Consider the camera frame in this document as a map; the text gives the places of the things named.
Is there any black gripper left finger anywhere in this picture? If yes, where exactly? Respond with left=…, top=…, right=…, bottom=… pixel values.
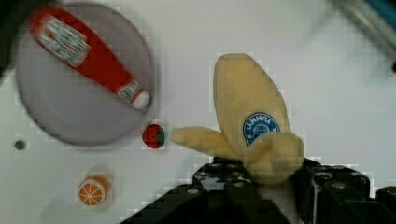
left=121, top=157, right=291, bottom=224

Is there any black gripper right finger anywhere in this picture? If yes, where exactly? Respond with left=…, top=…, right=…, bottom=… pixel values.
left=291, top=159, right=396, bottom=224

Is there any yellow plush banana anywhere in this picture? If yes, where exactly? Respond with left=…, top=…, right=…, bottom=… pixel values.
left=171, top=53, right=304, bottom=185

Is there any small red strawberry toy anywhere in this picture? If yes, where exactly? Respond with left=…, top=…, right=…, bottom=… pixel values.
left=142, top=124, right=165, bottom=149

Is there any orange slice toy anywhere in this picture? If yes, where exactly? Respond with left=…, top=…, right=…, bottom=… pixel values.
left=77, top=175, right=111, bottom=206

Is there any grey round plate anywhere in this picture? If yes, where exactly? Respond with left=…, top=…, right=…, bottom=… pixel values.
left=15, top=3, right=157, bottom=146

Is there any red ketchup bottle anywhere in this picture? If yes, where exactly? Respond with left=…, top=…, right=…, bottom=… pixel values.
left=29, top=7, right=150, bottom=110

